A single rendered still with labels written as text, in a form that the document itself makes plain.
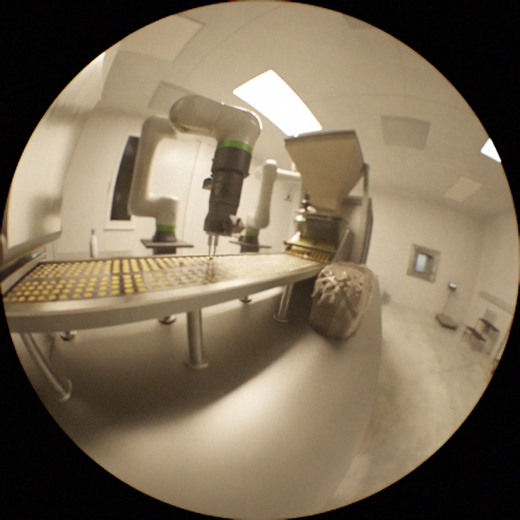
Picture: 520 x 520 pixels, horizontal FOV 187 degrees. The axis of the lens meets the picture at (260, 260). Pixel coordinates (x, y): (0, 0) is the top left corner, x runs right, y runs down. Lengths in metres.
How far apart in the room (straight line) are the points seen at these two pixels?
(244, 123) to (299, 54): 1.50
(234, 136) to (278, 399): 0.50
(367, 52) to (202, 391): 2.04
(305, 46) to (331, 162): 1.32
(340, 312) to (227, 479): 0.38
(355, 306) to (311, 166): 0.61
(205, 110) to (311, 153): 0.52
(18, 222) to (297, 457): 0.40
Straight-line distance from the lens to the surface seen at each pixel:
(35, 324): 0.22
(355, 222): 0.97
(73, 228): 2.73
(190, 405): 0.26
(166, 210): 0.86
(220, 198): 0.34
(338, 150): 0.74
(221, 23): 1.81
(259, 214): 1.10
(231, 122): 0.40
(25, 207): 0.26
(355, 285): 0.40
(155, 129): 0.82
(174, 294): 0.19
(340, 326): 0.43
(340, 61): 1.87
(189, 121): 0.39
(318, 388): 0.31
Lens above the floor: 1.04
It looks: 11 degrees down
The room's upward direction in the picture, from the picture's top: 9 degrees clockwise
